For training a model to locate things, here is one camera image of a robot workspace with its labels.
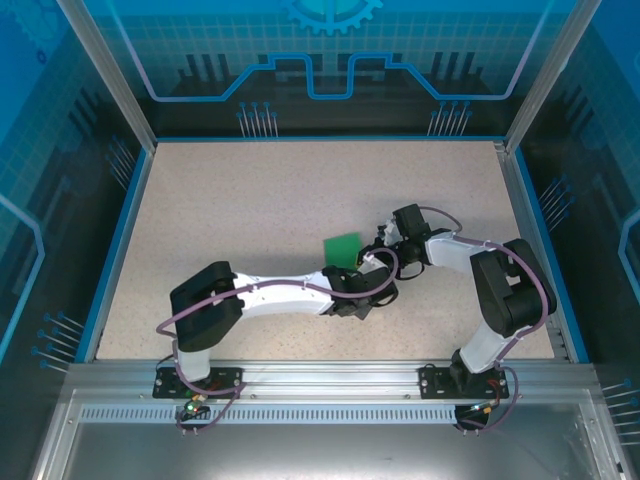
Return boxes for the green square paper sheet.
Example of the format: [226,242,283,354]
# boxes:
[323,231,363,272]

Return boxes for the silver metal tray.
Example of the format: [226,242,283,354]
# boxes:
[29,389,629,480]

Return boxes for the aluminium frame post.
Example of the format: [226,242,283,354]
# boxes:
[503,0,605,155]
[54,0,160,152]

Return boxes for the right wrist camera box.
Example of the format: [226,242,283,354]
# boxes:
[375,217,401,246]

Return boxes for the aluminium side rail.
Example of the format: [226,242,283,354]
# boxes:
[492,141,571,362]

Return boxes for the aluminium mounting rail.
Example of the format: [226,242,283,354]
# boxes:
[67,360,600,397]

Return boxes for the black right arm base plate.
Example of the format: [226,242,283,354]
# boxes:
[418,363,511,400]

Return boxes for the cable connector with green light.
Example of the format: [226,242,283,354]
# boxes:
[183,393,210,417]
[468,398,502,417]

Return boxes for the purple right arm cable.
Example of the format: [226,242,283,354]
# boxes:
[418,204,547,437]

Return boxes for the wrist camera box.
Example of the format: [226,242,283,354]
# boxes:
[357,253,390,275]
[375,217,401,246]

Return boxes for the slotted grey cable duct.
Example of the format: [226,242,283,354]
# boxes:
[79,405,587,425]

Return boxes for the blue table edge strip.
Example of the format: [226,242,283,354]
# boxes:
[513,149,592,364]
[74,147,155,364]
[154,133,507,143]

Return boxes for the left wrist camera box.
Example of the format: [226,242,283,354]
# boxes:
[357,253,390,275]

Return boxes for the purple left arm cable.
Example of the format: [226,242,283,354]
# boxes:
[156,247,400,437]

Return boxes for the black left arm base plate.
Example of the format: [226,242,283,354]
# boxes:
[152,366,245,400]

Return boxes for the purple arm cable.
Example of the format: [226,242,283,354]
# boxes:
[418,204,547,437]
[156,247,400,437]

